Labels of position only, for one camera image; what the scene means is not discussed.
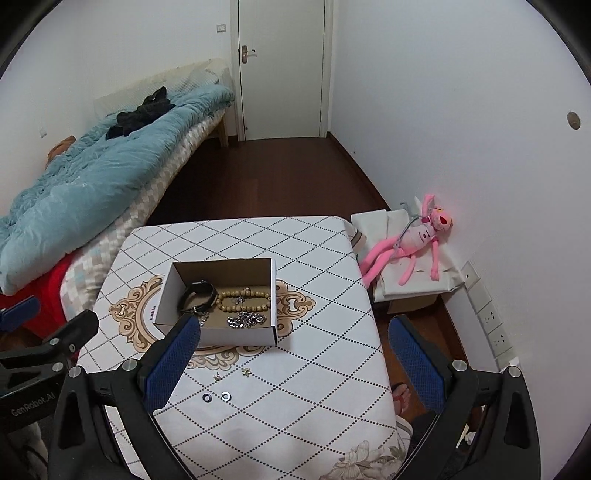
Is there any white diamond pattern tablecloth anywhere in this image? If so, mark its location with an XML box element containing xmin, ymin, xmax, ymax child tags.
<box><xmin>80</xmin><ymin>216</ymin><xmax>412</xmax><ymax>479</ymax></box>

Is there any wooden bed frame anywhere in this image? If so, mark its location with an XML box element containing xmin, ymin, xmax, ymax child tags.
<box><xmin>208</xmin><ymin>108</ymin><xmax>238</xmax><ymax>148</ymax></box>

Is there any white cloth covered box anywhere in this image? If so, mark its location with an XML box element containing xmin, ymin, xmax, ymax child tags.
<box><xmin>349</xmin><ymin>209</ymin><xmax>465</xmax><ymax>314</ymax></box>

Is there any red blanket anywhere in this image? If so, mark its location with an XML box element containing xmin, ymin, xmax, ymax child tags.
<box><xmin>1</xmin><ymin>253</ymin><xmax>74</xmax><ymax>338</ymax></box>

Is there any black clothing on bed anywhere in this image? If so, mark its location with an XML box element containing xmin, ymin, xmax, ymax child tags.
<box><xmin>105</xmin><ymin>86</ymin><xmax>175</xmax><ymax>140</ymax></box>

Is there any pink panther plush toy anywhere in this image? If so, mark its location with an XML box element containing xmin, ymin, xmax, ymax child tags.
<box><xmin>360</xmin><ymin>194</ymin><xmax>454</xmax><ymax>288</ymax></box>

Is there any white door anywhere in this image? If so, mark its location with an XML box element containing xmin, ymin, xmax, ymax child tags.
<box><xmin>230</xmin><ymin>1</ymin><xmax>335</xmax><ymax>141</ymax></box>

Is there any black leather bracelet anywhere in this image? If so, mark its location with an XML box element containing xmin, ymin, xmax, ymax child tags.
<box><xmin>177</xmin><ymin>279</ymin><xmax>219</xmax><ymax>316</ymax></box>

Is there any white pillow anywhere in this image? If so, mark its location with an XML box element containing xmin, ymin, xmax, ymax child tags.
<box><xmin>93</xmin><ymin>58</ymin><xmax>233</xmax><ymax>119</ymax></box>

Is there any wooden bead bracelet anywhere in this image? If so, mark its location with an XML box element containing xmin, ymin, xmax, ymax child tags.
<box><xmin>215</xmin><ymin>286</ymin><xmax>273</xmax><ymax>316</ymax></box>

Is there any checkered bed sheet mattress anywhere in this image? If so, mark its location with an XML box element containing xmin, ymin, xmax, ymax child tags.
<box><xmin>59</xmin><ymin>109</ymin><xmax>226</xmax><ymax>320</ymax></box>

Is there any light blue duvet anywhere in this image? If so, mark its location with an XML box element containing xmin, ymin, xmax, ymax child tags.
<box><xmin>1</xmin><ymin>84</ymin><xmax>235</xmax><ymax>295</ymax></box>

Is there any grey clothes hanger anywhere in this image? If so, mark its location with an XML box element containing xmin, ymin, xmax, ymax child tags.
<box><xmin>394</xmin><ymin>202</ymin><xmax>423</xmax><ymax>251</ymax></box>

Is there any silver chain jewelry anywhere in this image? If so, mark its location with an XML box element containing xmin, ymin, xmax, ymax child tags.
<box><xmin>226</xmin><ymin>311</ymin><xmax>266</xmax><ymax>329</ymax></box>

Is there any white wall socket strip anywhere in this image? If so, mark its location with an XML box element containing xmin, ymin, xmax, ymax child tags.
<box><xmin>461</xmin><ymin>261</ymin><xmax>520</xmax><ymax>371</ymax></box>

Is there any white cardboard jewelry box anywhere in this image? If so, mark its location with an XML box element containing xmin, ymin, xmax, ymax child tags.
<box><xmin>152</xmin><ymin>257</ymin><xmax>279</xmax><ymax>348</ymax></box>

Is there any metal door handle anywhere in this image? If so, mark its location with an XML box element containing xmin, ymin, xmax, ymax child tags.
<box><xmin>240</xmin><ymin>45</ymin><xmax>257</xmax><ymax>64</ymax></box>

